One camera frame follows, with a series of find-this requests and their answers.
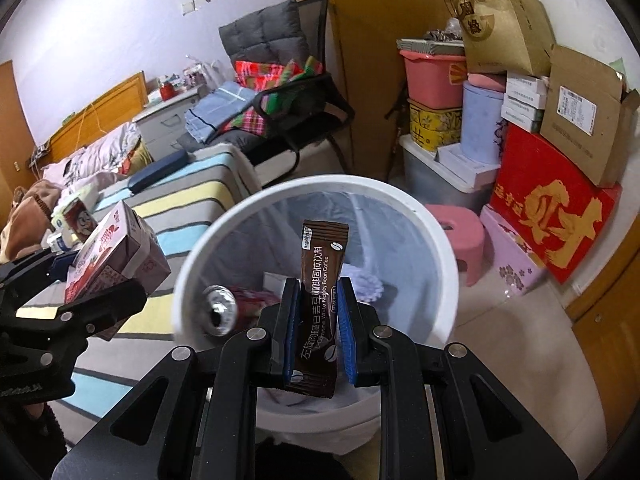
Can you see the lavender cylinder box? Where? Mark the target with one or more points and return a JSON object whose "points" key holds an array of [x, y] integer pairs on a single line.
{"points": [[480, 125]]}

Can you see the pink round lid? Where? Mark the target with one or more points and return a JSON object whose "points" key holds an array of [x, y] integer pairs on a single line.
{"points": [[485, 81]]}

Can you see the white flat carton box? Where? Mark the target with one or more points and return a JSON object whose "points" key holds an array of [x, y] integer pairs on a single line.
{"points": [[524, 101], [527, 82], [522, 120]]}

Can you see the red jar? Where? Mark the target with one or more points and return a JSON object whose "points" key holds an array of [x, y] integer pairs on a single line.
{"points": [[166, 91]]}

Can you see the brown cardboard box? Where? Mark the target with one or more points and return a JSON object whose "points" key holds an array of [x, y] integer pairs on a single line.
{"points": [[575, 105]]}

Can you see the red gift box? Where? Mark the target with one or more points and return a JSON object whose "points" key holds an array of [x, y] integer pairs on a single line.
{"points": [[550, 200]]}

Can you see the brown coffee sachet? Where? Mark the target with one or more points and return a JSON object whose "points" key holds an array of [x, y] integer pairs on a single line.
{"points": [[317, 270]]}

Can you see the lilac floral box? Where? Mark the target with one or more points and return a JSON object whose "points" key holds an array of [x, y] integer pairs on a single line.
{"points": [[510, 260]]}

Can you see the white round trash bin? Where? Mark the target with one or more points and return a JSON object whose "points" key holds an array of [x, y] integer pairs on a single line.
{"points": [[192, 280]]}

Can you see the white purple wrapper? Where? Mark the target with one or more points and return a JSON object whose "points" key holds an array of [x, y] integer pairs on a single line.
{"points": [[367, 282]]}

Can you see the wooden headboard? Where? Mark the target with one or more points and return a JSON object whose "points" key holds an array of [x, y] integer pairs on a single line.
{"points": [[110, 105]]}

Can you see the dark blue case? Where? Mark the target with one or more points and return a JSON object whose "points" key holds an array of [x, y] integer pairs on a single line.
{"points": [[157, 170]]}

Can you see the blue folded cloth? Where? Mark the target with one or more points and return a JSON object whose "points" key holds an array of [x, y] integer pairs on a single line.
{"points": [[220, 105]]}

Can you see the red green plaid blanket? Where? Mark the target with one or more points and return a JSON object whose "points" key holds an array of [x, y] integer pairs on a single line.
{"points": [[260, 72]]}

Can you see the striped table cloth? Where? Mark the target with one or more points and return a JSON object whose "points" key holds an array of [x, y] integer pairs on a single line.
{"points": [[190, 200]]}

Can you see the brown fleece coat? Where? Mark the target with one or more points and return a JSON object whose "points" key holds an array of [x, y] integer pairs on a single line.
{"points": [[25, 210]]}

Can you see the yellow patterned box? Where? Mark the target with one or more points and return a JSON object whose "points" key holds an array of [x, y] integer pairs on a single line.
{"points": [[432, 125]]}

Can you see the pale pink quilt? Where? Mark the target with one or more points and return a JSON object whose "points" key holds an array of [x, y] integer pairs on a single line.
{"points": [[100, 152]]}

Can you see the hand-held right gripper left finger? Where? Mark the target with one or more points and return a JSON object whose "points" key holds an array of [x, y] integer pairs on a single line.
{"points": [[290, 330]]}

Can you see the red white milk carton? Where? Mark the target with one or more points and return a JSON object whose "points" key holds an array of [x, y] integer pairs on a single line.
{"points": [[115, 255]]}

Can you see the clear storage bin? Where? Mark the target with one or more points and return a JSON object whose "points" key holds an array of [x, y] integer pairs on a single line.
{"points": [[430, 175]]}

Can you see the grey green tray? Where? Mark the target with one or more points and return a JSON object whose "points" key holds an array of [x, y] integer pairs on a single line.
{"points": [[425, 45]]}

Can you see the wooden door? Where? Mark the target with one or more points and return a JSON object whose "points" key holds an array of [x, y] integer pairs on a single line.
{"points": [[610, 320]]}

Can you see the brown paper bag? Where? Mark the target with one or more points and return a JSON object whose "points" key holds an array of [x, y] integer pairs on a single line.
{"points": [[510, 25]]}

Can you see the person's left forearm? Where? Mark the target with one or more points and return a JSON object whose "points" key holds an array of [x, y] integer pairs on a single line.
{"points": [[25, 442]]}

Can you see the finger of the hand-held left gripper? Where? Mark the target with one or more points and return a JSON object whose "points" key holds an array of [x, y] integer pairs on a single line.
{"points": [[85, 312], [30, 270]]}

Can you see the black office chair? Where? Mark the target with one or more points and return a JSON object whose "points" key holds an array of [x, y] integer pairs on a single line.
{"points": [[320, 25]]}

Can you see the white wall switch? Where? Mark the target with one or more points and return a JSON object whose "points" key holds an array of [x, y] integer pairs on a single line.
{"points": [[188, 7]]}

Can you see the wooden wardrobe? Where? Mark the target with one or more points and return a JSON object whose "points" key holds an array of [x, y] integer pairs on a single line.
{"points": [[380, 60]]}

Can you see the pink plastic stool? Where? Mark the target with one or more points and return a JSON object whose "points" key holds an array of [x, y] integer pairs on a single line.
{"points": [[455, 230]]}

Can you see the grey quilted cushion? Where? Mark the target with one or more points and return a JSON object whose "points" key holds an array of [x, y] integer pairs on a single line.
{"points": [[265, 35]]}

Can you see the pink storage box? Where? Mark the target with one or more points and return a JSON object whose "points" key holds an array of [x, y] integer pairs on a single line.
{"points": [[430, 80]]}

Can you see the red drink can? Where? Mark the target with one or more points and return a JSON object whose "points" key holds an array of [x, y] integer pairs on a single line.
{"points": [[220, 310]]}

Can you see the grey drawer cabinet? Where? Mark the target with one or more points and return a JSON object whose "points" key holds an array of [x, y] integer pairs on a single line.
{"points": [[165, 125]]}

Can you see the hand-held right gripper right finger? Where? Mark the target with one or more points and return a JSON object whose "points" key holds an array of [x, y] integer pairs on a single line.
{"points": [[347, 330]]}

